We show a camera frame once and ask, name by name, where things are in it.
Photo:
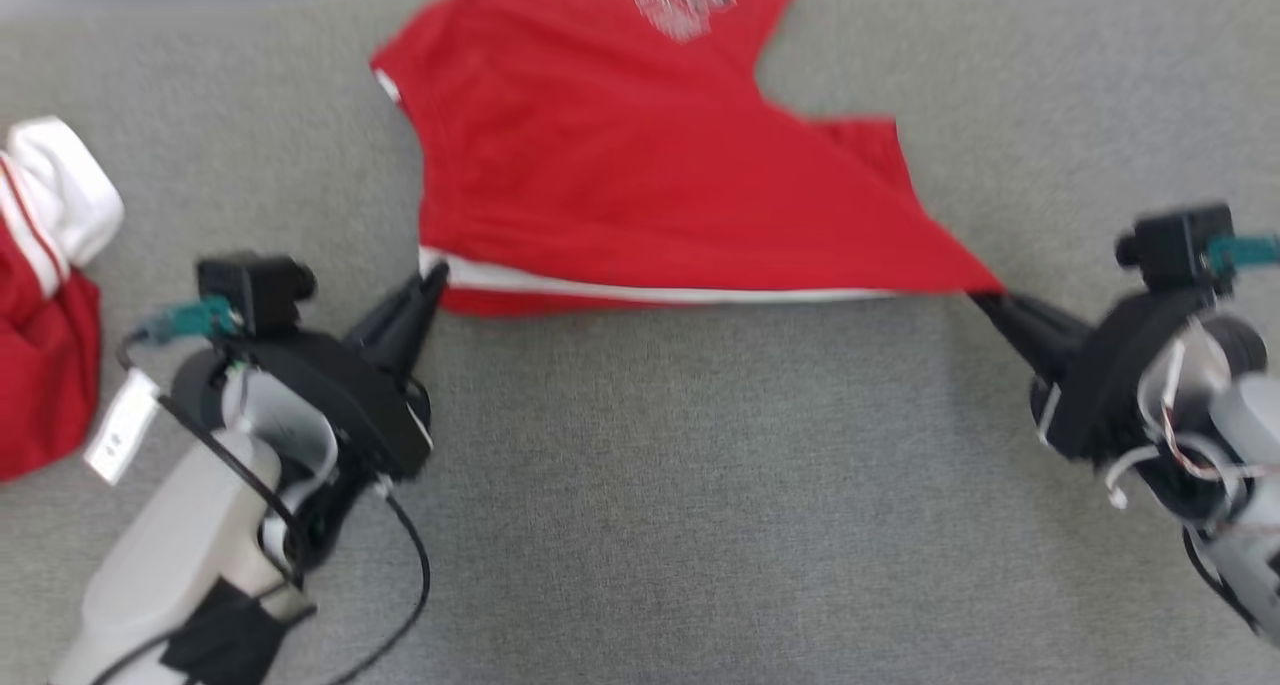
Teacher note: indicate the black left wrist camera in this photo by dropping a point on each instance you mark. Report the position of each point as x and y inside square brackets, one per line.
[250, 290]

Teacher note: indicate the grey fabric sofa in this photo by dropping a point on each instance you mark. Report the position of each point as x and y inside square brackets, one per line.
[700, 485]

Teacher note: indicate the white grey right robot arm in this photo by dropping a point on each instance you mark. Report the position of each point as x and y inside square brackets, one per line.
[1240, 435]

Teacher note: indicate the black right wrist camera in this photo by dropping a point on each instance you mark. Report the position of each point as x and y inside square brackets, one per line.
[1175, 245]

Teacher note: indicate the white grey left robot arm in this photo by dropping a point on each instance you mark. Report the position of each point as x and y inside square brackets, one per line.
[170, 535]

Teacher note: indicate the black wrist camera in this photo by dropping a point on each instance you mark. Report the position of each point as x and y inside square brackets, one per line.
[250, 290]
[1175, 245]

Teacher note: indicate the red jersey with white sleeves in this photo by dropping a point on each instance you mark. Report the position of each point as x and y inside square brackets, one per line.
[40, 365]

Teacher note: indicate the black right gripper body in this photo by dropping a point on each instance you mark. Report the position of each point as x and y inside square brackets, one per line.
[1110, 385]

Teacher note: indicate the red shorts with white stripe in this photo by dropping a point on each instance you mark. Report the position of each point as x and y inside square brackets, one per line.
[620, 165]

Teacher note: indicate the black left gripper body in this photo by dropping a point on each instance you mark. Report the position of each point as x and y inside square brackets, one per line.
[340, 395]

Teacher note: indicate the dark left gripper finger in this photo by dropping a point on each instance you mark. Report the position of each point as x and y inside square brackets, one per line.
[390, 325]
[428, 315]

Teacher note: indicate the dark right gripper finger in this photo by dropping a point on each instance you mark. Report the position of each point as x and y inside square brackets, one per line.
[1040, 353]
[1040, 320]

